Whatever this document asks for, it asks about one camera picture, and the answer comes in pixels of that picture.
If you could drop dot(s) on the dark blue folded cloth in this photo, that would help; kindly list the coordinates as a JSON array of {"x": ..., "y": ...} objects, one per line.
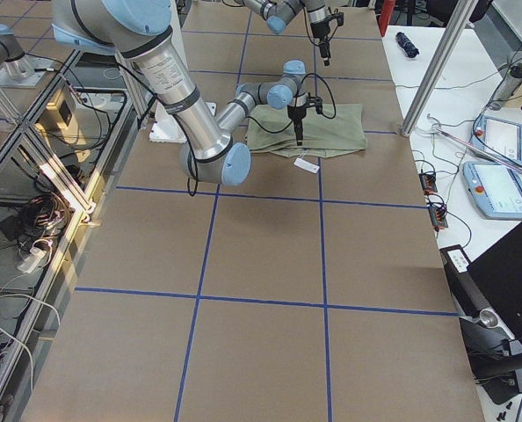
[{"x": 406, "y": 45}]

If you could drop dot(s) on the teach pendant tablet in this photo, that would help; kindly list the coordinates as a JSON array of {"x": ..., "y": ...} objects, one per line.
[
  {"x": 498, "y": 136},
  {"x": 495, "y": 190}
]

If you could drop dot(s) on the aluminium frame post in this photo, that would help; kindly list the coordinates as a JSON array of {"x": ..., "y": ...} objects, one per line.
[{"x": 451, "y": 35}]

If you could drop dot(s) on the upper teach pendant tablet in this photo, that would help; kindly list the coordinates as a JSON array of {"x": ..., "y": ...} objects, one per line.
[{"x": 498, "y": 136}]

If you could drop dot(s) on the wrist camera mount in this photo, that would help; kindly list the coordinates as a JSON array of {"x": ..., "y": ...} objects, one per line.
[
  {"x": 335, "y": 15},
  {"x": 315, "y": 102}
]

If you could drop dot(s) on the black box with label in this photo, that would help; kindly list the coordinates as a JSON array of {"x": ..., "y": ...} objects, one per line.
[{"x": 489, "y": 288}]

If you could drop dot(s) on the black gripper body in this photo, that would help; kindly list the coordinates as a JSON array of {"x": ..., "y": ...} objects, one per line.
[
  {"x": 295, "y": 113},
  {"x": 320, "y": 32}
]

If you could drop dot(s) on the orange black circuit board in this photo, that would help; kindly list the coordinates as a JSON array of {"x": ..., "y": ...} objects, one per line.
[
  {"x": 438, "y": 212},
  {"x": 428, "y": 183}
]

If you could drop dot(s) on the white paper hang tag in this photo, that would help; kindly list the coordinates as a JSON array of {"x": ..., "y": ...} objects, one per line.
[{"x": 305, "y": 165}]

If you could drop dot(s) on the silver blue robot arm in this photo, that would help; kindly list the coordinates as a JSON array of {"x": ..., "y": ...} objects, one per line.
[
  {"x": 318, "y": 16},
  {"x": 141, "y": 32}
]

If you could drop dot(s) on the grey water bottle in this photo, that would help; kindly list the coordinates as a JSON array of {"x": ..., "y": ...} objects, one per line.
[{"x": 511, "y": 81}]

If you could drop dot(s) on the lower teach pendant tablet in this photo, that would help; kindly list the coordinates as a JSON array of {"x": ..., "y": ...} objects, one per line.
[{"x": 495, "y": 190}]

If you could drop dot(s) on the brown paper table cover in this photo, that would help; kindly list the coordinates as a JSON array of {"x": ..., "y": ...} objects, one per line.
[{"x": 292, "y": 297}]

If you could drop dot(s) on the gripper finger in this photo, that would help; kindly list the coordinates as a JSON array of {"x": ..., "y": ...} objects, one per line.
[
  {"x": 324, "y": 48},
  {"x": 298, "y": 130}
]

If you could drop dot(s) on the olive green long-sleeve shirt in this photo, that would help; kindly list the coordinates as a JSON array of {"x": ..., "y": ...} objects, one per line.
[{"x": 268, "y": 132}]

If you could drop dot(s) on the white power strip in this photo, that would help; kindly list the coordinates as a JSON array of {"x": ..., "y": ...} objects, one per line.
[{"x": 34, "y": 259}]

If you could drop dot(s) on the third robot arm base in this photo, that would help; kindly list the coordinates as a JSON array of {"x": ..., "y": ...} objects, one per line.
[{"x": 17, "y": 69}]

